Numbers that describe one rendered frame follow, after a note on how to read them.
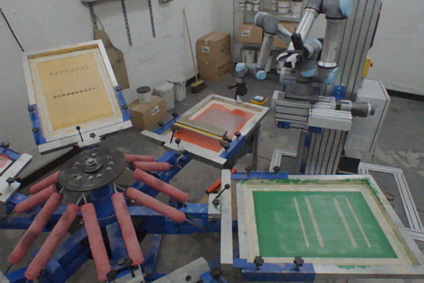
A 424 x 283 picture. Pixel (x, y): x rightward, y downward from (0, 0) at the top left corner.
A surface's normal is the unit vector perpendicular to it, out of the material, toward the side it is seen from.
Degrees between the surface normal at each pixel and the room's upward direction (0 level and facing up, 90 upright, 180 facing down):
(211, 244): 0
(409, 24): 90
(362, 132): 90
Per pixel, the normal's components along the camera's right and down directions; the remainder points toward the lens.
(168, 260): -0.04, -0.85
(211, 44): -0.46, 0.47
